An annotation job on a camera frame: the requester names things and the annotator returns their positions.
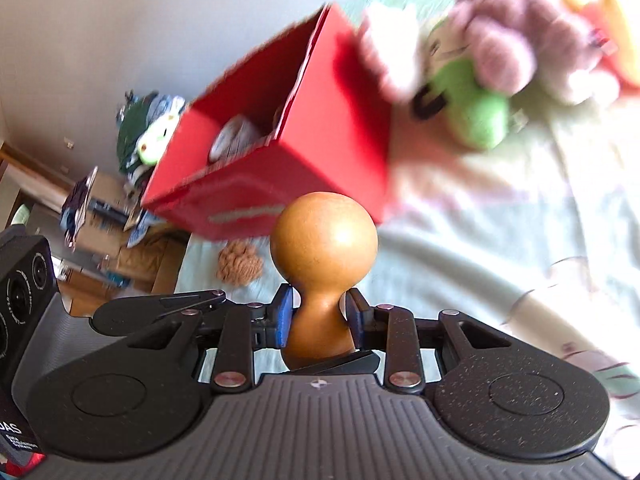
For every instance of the dark green striped clothes pile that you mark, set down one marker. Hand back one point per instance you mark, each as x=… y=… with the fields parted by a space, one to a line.
x=131 y=130

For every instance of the red cardboard box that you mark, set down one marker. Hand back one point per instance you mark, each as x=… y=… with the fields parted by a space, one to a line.
x=330 y=150

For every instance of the white plush toy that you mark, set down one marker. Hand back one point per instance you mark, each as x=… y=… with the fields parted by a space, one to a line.
x=392 y=50

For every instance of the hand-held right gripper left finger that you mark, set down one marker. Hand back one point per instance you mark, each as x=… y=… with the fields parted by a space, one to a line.
x=284 y=312

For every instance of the brown pine cone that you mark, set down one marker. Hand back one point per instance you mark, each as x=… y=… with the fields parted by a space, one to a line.
x=240 y=262

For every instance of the blue checkered cloth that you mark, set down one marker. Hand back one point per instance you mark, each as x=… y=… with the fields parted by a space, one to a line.
x=140 y=230

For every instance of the purple plush toy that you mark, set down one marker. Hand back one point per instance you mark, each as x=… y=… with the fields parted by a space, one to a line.
x=505 y=35

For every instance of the brown gourd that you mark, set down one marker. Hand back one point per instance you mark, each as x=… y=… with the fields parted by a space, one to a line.
x=322 y=240

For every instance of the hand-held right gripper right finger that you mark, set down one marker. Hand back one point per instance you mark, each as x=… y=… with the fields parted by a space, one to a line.
x=357 y=316

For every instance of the clear tape roll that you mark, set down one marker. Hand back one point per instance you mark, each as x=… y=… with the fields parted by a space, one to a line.
x=232 y=137

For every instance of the orange plush toy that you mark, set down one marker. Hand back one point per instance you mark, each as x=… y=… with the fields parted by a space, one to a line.
x=610 y=25

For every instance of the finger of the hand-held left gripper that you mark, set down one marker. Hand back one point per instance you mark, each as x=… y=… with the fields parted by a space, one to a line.
x=150 y=307

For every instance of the green frog plush toy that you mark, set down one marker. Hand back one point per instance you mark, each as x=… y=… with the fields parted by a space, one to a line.
x=157 y=137

